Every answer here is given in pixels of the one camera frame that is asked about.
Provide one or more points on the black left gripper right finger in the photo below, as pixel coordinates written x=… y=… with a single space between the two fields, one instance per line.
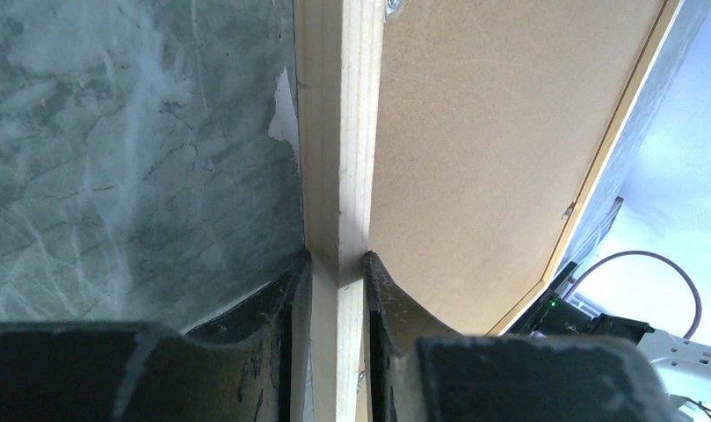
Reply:
x=420 y=369

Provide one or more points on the light wooden picture frame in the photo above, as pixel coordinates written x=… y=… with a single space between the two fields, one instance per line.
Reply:
x=339 y=57

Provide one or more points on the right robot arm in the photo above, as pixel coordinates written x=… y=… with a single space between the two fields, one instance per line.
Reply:
x=684 y=366

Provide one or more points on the brown backing board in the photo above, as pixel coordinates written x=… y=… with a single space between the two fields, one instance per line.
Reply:
x=496 y=119

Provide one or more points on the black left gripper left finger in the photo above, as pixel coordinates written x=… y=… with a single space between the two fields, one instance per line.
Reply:
x=247 y=364

